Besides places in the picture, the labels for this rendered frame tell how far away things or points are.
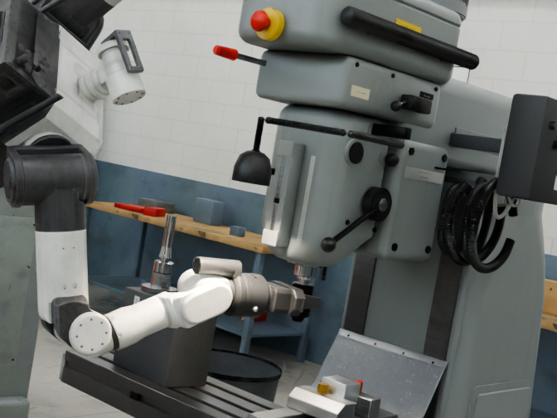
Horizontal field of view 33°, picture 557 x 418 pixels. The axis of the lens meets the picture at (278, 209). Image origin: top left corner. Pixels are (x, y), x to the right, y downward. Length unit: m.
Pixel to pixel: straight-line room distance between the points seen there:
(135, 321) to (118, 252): 7.34
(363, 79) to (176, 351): 0.76
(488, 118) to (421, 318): 0.50
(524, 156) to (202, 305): 0.70
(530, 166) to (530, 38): 4.69
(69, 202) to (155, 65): 7.35
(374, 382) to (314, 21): 0.92
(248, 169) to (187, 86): 6.92
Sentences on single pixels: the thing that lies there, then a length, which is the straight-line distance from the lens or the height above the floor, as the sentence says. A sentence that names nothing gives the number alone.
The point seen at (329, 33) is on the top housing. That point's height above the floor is 1.75.
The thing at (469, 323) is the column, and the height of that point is 1.22.
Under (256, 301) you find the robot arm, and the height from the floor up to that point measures 1.23.
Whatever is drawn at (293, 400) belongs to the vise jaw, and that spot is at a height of 1.05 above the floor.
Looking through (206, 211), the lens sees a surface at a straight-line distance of 7.78.
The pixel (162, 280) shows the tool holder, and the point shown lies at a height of 1.18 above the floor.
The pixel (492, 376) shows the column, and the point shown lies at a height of 1.09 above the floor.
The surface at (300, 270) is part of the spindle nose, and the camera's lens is 1.96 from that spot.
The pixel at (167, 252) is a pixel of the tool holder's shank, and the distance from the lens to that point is 2.27.
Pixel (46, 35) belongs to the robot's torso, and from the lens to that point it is 1.85.
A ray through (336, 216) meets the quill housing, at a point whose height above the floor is 1.42.
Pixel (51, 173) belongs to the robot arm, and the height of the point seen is 1.42.
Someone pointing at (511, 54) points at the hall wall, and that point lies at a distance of 6.65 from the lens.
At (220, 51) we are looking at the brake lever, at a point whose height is 1.70.
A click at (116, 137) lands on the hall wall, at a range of 9.31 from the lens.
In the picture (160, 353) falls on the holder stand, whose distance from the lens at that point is 2.18.
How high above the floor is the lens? 1.51
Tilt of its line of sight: 3 degrees down
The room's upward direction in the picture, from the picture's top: 10 degrees clockwise
